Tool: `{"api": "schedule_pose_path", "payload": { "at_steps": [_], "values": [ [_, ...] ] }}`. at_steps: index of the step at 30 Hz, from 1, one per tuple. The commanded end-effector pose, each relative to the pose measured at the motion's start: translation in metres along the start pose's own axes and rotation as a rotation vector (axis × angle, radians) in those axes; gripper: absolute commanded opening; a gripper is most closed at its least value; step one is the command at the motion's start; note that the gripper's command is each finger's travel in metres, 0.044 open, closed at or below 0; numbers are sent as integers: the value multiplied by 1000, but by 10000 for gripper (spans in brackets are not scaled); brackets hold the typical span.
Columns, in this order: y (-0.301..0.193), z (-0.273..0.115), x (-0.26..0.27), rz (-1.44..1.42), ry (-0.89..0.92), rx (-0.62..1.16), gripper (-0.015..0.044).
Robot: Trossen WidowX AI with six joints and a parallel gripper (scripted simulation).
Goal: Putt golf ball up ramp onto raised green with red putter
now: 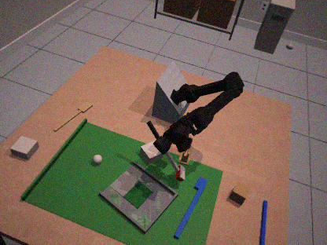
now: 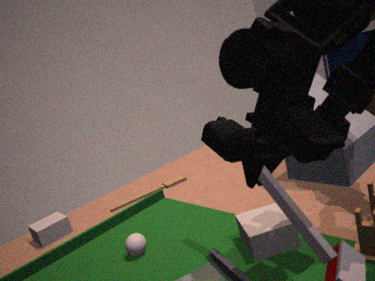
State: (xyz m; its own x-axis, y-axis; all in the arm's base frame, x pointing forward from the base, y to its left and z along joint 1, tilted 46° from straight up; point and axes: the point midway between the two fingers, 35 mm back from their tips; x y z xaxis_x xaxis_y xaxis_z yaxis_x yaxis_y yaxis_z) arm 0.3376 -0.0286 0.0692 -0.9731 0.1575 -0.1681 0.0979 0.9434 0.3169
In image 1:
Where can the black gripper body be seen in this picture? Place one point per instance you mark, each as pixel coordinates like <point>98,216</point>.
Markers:
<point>163,144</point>

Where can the green flat mat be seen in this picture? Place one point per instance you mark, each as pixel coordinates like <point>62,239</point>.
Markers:
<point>71,189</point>

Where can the white golf ball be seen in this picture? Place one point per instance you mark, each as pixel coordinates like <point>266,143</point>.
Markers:
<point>97,159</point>

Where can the blue rod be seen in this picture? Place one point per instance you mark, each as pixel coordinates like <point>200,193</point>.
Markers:
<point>263,224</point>

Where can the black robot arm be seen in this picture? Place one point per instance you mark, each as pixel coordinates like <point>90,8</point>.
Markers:
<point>232,87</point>

